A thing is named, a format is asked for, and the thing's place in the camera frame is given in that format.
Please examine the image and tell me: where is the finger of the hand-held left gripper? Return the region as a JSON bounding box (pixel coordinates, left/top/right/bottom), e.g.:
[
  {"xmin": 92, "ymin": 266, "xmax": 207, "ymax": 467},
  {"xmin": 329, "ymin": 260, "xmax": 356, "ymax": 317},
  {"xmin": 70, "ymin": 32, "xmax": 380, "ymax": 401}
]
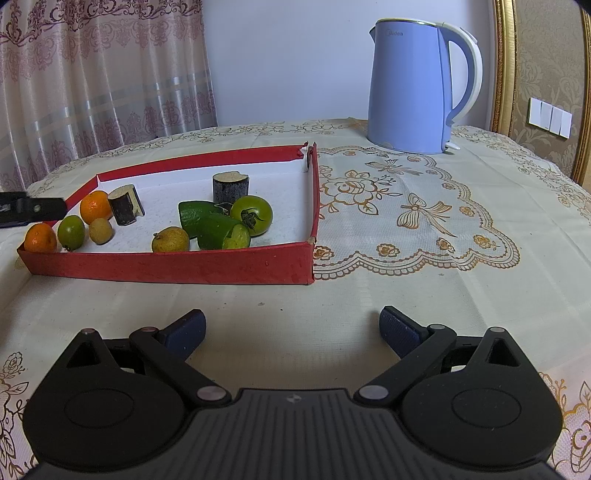
[{"xmin": 0, "ymin": 191, "xmax": 66, "ymax": 230}]

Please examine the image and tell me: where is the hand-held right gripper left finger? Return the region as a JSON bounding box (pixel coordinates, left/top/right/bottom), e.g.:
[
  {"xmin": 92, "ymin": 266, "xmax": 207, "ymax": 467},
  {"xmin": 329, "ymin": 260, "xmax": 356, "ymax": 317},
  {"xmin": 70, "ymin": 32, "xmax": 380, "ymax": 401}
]
[{"xmin": 67, "ymin": 308, "xmax": 232, "ymax": 407}]

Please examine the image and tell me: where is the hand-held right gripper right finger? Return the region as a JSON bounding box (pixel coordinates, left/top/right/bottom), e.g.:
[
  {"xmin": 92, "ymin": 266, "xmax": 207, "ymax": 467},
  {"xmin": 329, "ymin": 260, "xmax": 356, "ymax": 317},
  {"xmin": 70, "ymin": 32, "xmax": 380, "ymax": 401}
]
[{"xmin": 353, "ymin": 305, "xmax": 532, "ymax": 407}]

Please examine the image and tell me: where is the orange mandarin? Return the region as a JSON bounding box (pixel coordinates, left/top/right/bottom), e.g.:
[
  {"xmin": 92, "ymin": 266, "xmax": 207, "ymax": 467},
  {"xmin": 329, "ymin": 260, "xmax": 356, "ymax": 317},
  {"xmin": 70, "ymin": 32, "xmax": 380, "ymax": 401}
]
[
  {"xmin": 24, "ymin": 222, "xmax": 58, "ymax": 254},
  {"xmin": 80, "ymin": 189, "xmax": 114, "ymax": 225}
]

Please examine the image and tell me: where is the green tomato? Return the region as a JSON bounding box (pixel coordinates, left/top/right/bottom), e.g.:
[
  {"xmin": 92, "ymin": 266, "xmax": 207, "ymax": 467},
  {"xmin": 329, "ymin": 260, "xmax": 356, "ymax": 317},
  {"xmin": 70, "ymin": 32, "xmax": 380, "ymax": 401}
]
[
  {"xmin": 57, "ymin": 215, "xmax": 86, "ymax": 252},
  {"xmin": 230, "ymin": 195, "xmax": 273, "ymax": 237}
]

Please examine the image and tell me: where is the red shallow cardboard box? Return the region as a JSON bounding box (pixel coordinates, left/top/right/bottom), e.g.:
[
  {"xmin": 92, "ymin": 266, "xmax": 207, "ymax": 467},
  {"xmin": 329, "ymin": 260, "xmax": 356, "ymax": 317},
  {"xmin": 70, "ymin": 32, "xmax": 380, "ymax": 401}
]
[{"xmin": 17, "ymin": 142, "xmax": 320, "ymax": 286}]

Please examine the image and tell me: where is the brown longan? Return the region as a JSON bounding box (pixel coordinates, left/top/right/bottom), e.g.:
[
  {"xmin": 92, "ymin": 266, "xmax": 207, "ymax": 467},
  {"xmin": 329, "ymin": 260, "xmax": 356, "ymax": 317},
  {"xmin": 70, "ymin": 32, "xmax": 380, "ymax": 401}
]
[
  {"xmin": 89, "ymin": 218, "xmax": 115, "ymax": 245},
  {"xmin": 151, "ymin": 227, "xmax": 190, "ymax": 253}
]

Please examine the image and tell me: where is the cut cucumber chunk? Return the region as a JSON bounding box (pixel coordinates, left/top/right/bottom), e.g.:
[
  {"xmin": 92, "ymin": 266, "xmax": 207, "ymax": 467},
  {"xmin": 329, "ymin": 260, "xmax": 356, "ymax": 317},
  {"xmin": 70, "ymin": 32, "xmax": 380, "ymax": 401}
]
[{"xmin": 197, "ymin": 216, "xmax": 252, "ymax": 251}]

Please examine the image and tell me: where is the cucumber end piece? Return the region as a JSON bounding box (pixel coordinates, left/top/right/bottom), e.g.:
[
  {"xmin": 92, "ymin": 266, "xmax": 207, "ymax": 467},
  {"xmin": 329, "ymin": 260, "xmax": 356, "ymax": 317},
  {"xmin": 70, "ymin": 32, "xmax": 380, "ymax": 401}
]
[{"xmin": 178, "ymin": 200, "xmax": 227, "ymax": 240}]

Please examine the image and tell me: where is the dark eggplant piece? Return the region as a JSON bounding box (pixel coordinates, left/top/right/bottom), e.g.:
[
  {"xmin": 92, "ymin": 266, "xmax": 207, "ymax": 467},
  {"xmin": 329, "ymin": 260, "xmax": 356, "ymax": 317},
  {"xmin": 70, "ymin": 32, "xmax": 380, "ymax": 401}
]
[{"xmin": 212, "ymin": 171, "xmax": 250, "ymax": 206}]

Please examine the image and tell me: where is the pink patterned curtain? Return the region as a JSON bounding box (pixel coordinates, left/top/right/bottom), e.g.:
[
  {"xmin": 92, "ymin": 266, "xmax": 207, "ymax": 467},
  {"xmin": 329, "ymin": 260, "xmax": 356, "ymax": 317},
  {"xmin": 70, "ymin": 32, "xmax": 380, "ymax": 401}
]
[{"xmin": 0, "ymin": 0, "xmax": 218, "ymax": 192}]

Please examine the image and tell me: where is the blue electric kettle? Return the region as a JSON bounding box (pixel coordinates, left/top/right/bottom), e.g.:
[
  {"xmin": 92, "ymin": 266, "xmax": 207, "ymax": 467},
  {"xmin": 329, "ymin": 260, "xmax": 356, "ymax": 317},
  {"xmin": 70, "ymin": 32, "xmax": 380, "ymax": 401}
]
[{"xmin": 367, "ymin": 17, "xmax": 484, "ymax": 155}]

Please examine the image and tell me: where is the white wall switch panel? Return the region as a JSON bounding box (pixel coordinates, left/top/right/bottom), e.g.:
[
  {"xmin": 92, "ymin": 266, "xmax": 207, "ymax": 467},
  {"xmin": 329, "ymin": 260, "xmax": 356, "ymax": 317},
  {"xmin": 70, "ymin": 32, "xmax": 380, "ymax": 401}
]
[{"xmin": 527, "ymin": 96, "xmax": 573, "ymax": 138}]

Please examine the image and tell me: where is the gold ornate frame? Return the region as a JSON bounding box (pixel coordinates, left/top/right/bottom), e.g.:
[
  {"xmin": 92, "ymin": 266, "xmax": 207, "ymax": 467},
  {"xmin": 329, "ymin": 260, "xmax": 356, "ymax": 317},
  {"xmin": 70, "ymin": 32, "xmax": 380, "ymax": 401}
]
[{"xmin": 489, "ymin": 0, "xmax": 591, "ymax": 185}]

